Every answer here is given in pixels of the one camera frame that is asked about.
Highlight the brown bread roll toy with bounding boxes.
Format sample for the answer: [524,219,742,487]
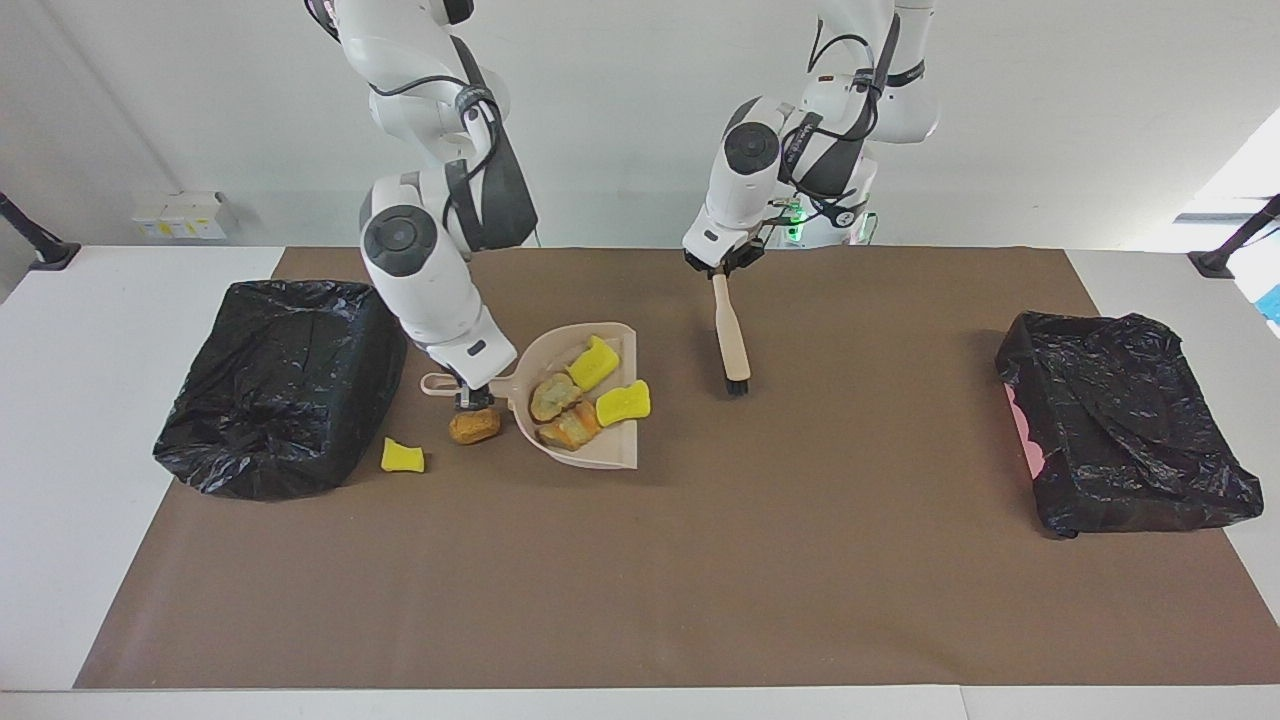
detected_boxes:
[448,408,502,446]

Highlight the pale dumpling toy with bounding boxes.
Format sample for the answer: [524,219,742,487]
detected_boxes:
[529,373,583,423]

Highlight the beige hand brush black bristles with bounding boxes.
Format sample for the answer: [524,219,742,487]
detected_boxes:
[711,272,752,397]

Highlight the orange striped croissant toy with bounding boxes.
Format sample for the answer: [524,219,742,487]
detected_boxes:
[536,402,603,453]

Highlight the beige plastic dustpan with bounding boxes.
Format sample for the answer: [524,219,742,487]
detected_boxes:
[420,321,641,471]

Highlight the yellow sponge piece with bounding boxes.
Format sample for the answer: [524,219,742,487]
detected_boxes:
[567,335,621,392]
[596,380,653,428]

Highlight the black plastic trash bag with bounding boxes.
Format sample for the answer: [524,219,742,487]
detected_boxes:
[152,280,409,501]

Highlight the pink bin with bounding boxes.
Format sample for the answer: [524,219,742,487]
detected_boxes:
[1008,385,1046,479]

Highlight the right black bagged bin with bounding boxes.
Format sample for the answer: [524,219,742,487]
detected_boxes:
[995,311,1265,539]

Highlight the brown paper table mat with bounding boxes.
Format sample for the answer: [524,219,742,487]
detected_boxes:
[73,246,1280,691]

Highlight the black clamp stand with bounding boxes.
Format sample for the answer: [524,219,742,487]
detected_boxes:
[1188,194,1280,280]
[0,192,82,272]

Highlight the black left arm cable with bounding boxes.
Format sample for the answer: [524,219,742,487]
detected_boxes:
[765,0,926,246]

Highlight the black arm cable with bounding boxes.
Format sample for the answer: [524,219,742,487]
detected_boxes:
[765,0,926,246]
[365,70,506,251]

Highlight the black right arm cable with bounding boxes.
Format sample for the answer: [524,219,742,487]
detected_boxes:
[365,70,506,251]

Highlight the white wall power boxes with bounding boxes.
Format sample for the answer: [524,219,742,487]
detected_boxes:
[131,190,230,240]

